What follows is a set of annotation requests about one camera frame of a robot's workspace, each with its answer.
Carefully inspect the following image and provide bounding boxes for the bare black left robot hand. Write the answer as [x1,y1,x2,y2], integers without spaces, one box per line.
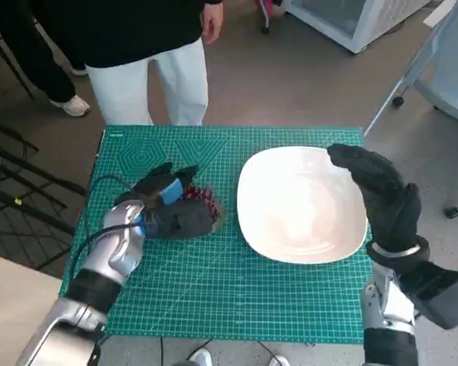
[114,162,200,210]

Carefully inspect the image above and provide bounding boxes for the person's hand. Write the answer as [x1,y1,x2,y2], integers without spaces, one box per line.
[201,5,226,46]

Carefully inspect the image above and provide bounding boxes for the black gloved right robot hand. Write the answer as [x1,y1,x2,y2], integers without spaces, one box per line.
[327,143,422,252]

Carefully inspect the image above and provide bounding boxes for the red toy grape bunch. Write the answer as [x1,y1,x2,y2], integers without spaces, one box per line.
[182,184,227,233]

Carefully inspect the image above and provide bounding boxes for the white square plate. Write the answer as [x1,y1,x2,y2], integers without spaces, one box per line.
[236,146,369,264]

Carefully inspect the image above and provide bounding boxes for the pink wheeled chair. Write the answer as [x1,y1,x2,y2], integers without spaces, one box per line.
[253,0,285,34]

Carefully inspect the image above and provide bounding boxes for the person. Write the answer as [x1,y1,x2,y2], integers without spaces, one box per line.
[37,0,227,127]
[0,0,92,117]

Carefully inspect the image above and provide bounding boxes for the green cutting mat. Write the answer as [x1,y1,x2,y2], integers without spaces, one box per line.
[56,125,371,342]

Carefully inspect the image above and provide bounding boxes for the white mesh cabinet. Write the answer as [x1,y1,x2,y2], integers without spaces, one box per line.
[284,0,432,54]

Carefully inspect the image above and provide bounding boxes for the grey mesh chair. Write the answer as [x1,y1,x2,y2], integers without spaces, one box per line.
[362,0,458,218]

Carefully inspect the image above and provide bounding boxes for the light wooden desk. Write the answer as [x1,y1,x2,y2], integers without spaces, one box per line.
[0,251,73,366]

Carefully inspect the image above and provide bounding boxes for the beige cardboard piece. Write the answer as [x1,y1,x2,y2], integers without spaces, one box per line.
[423,0,456,28]

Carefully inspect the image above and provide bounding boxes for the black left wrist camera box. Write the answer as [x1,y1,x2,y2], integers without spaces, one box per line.
[143,197,214,240]

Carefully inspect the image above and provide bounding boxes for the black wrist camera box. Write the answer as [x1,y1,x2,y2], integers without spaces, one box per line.
[398,261,458,331]
[143,197,214,240]

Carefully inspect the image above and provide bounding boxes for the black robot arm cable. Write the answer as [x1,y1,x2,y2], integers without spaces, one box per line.
[71,174,146,275]

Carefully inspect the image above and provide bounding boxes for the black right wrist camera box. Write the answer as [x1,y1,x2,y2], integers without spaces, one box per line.
[398,261,458,331]

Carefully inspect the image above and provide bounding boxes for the black wire rack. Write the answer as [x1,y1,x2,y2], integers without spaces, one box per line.
[0,114,87,275]

